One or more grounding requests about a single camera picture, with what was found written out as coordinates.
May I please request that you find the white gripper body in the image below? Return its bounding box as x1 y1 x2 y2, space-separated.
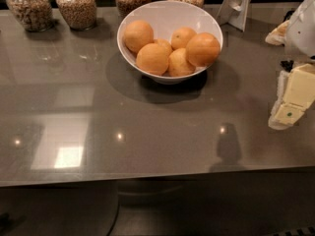
284 0 315 62

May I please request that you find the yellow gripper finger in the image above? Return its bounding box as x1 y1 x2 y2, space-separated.
265 20 289 45
268 63 315 130

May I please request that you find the glass jar of nuts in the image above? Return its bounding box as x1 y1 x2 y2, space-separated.
6 0 53 32

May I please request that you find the white card stand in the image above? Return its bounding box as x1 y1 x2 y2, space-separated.
216 0 251 31

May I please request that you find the glass jar of grains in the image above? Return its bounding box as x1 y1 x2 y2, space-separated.
56 0 96 30

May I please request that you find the small orange middle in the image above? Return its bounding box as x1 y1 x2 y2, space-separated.
154 38 173 55

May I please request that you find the white ceramic bowl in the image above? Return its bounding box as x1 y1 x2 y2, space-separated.
117 1 223 85

